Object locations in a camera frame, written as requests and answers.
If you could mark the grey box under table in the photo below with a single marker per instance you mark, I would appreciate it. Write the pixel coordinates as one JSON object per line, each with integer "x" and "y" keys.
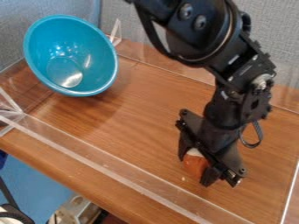
{"x": 76, "y": 211}

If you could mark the black and white chair part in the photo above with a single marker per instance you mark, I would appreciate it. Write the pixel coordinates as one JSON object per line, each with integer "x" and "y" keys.
{"x": 10, "y": 214}

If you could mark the blue plastic bowl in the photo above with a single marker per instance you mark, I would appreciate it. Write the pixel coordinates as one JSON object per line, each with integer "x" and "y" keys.
{"x": 70, "y": 56}

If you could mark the brown and white toy mushroom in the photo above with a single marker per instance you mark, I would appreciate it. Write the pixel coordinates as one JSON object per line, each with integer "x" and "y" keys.
{"x": 195, "y": 163}

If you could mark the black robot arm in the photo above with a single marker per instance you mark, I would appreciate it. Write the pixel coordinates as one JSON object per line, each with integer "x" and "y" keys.
{"x": 204, "y": 33}

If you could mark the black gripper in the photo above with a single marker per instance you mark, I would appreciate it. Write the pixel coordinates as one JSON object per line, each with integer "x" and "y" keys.
{"x": 217, "y": 146}

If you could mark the clear acrylic barrier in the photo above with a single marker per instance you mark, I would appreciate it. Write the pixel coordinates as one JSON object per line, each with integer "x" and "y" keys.
{"x": 109, "y": 145}

